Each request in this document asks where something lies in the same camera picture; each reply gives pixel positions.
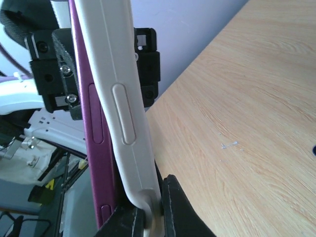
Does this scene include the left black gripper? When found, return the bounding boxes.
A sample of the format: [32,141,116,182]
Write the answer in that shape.
[24,27,161,121]

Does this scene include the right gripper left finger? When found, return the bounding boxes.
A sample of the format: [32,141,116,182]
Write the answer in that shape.
[94,204,145,237]

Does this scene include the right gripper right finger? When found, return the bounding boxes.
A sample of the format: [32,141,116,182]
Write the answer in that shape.
[158,174,215,237]

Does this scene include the black phone magenta edge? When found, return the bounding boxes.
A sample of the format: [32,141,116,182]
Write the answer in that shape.
[69,0,118,228]

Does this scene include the phone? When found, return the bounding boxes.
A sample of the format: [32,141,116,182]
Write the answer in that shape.
[75,0,164,237]

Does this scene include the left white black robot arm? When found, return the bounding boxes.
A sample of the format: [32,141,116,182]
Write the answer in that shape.
[0,0,160,198]

